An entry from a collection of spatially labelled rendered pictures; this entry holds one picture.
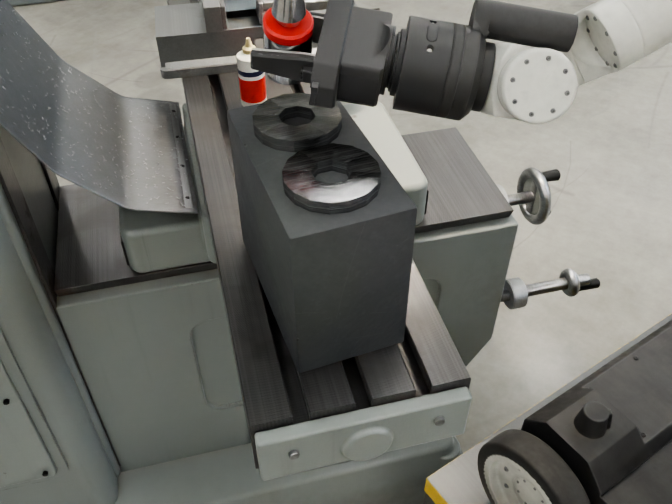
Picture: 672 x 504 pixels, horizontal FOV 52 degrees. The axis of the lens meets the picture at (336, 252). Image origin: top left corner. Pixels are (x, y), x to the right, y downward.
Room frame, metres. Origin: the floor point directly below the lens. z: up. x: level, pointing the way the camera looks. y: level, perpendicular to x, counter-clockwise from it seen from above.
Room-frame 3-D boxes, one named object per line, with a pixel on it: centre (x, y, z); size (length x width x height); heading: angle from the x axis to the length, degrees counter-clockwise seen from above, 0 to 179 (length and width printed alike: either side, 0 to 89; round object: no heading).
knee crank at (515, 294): (0.96, -0.43, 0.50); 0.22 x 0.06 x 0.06; 104
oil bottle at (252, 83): (0.96, 0.13, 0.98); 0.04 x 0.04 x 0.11
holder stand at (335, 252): (0.55, 0.02, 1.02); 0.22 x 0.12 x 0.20; 20
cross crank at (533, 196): (1.09, -0.37, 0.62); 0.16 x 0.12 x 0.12; 104
